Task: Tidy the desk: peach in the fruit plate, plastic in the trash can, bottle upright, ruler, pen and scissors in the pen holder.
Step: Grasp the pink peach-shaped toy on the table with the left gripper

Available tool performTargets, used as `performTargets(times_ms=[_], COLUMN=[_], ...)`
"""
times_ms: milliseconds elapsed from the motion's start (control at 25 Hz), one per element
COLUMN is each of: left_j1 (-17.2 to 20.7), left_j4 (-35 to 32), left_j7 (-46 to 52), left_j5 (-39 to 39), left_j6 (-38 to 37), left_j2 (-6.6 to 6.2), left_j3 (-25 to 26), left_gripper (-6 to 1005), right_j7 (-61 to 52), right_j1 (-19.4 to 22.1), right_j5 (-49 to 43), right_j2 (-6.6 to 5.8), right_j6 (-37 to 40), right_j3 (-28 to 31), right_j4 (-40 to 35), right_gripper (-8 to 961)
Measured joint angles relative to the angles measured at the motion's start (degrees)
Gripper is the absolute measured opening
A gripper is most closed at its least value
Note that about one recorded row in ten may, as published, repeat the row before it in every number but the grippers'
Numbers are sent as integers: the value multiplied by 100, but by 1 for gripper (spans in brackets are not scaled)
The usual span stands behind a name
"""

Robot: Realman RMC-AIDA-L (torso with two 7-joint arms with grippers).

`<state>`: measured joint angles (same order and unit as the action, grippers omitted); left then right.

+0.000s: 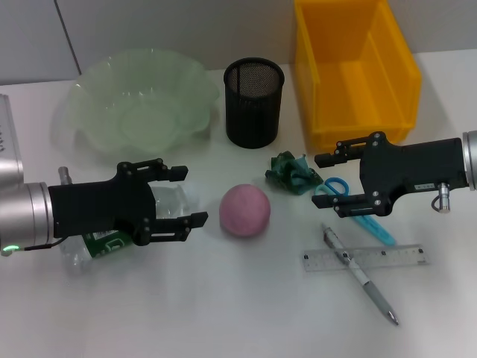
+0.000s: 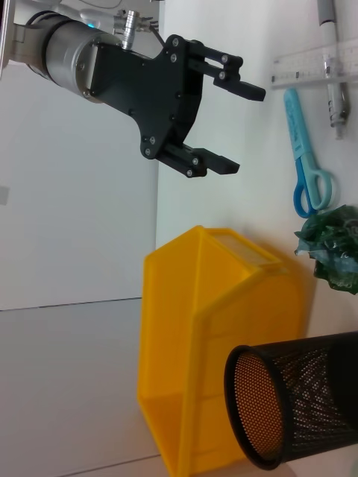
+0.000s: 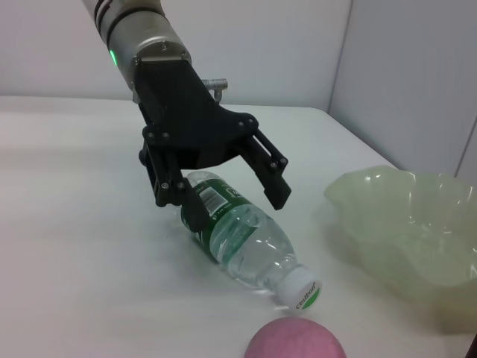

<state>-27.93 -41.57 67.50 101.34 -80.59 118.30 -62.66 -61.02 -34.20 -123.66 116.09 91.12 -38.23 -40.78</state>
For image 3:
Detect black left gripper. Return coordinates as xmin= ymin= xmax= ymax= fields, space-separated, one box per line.
xmin=132 ymin=58 xmax=293 ymax=233

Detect clear green-label water bottle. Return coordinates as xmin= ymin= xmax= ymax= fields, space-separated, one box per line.
xmin=180 ymin=170 xmax=324 ymax=311

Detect pink peach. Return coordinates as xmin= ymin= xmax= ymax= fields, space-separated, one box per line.
xmin=244 ymin=317 xmax=347 ymax=358

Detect translucent green fruit plate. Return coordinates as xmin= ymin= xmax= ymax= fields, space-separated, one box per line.
xmin=323 ymin=164 xmax=477 ymax=335

